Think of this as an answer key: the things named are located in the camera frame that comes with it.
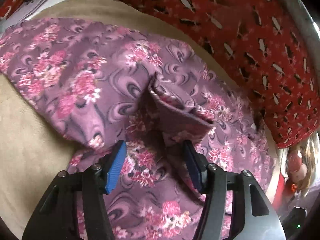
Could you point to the doll with blonde hair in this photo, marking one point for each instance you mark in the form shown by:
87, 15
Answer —
298, 166

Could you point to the purple floral cloth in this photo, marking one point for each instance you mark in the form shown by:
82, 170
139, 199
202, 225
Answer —
97, 84

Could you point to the red patterned pillow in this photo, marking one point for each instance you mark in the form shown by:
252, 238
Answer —
255, 42

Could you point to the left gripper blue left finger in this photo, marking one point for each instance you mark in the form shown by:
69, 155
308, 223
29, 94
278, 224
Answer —
55, 216

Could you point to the red cloth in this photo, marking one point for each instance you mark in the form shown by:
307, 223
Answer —
280, 195

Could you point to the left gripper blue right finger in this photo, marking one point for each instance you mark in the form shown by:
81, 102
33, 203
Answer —
253, 216

